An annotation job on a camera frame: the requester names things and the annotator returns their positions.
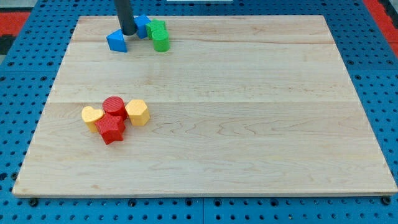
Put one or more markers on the light wooden board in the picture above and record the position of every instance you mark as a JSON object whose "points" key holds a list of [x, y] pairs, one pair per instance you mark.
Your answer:
{"points": [[240, 106]]}

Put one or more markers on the green star block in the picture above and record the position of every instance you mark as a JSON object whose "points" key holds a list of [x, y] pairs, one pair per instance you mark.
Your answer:
{"points": [[153, 26]]}

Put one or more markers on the yellow heart block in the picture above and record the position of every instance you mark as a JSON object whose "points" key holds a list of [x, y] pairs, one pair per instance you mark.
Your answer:
{"points": [[90, 116]]}

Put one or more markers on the green cylinder block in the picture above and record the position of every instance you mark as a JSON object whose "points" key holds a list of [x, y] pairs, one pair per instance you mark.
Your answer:
{"points": [[160, 40]]}

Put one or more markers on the yellow hexagon block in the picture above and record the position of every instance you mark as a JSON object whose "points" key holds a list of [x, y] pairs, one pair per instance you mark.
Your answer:
{"points": [[138, 112]]}

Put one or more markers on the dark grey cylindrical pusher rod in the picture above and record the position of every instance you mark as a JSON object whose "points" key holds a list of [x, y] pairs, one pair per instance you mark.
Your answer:
{"points": [[125, 16]]}

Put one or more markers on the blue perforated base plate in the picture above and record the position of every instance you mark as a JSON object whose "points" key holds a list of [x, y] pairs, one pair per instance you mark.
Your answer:
{"points": [[30, 67]]}

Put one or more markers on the blue triangle block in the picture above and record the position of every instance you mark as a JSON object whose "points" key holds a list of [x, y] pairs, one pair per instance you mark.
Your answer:
{"points": [[116, 41]]}

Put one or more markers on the red cylinder block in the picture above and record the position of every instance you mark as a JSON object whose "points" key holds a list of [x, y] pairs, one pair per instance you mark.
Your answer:
{"points": [[114, 105]]}

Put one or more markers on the blue cube block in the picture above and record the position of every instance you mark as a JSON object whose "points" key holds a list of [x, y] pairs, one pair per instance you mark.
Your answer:
{"points": [[141, 22]]}

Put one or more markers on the red star block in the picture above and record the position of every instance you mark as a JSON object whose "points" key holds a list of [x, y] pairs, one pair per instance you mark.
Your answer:
{"points": [[111, 128]]}

